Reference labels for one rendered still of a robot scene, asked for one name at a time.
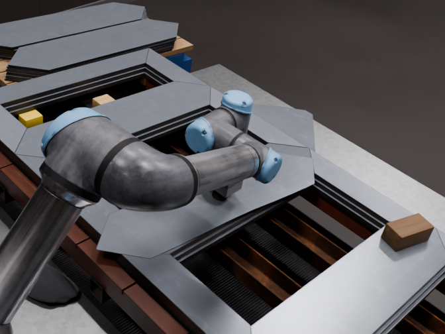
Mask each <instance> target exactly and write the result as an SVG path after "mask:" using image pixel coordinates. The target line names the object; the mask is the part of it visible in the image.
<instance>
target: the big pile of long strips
mask: <svg viewBox="0 0 445 334"><path fill-rule="evenodd" d="M178 24H179V23H171V22H166V21H157V20H152V19H148V17H147V14H146V9H145V7H143V6H138V5H129V4H124V3H115V2H112V3H106V4H102V5H96V6H92V7H85V8H81V9H75V10H71V11H64V12H61V13H54V14H50V15H43V16H39V17H33V18H29V19H23V20H19V21H12V22H8V23H2V24H0V59H6V60H10V62H9V64H8V65H7V69H6V72H7V73H6V76H5V81H10V82H23V81H26V80H30V79H33V78H37V77H40V76H45V75H48V74H53V73H56V72H60V71H63V70H68V69H70V68H75V67H78V66H82V65H86V64H90V63H93V62H98V61H101V60H105V59H108V58H113V57H115V56H120V55H123V54H128V53H131V52H136V51H138V50H143V49H146V48H151V49H152V50H153V51H155V52H157V53H158V54H162V53H164V52H169V51H172V49H173V47H174V43H175V41H176V38H177V30H178Z"/></svg>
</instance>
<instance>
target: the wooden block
mask: <svg viewBox="0 0 445 334"><path fill-rule="evenodd" d="M433 229H434V226H433V225H432V224H431V223H430V222H429V221H427V220H426V219H425V218H424V217H423V216H422V215H421V214H420V213H416V214H414V215H410V216H408V217H404V218H401V219H398V220H395V221H392V222H389V223H386V225H385V228H384V230H383V232H382V235H381V238H382V239H383V240H384V241H385V242H386V243H387V244H388V245H389V246H390V247H391V248H392V249H393V250H394V251H396V252H397V251H400V250H403V249H405V248H408V247H411V246H414V245H417V244H419V243H423V242H425V241H428V240H429V238H430V236H431V234H432V231H433Z"/></svg>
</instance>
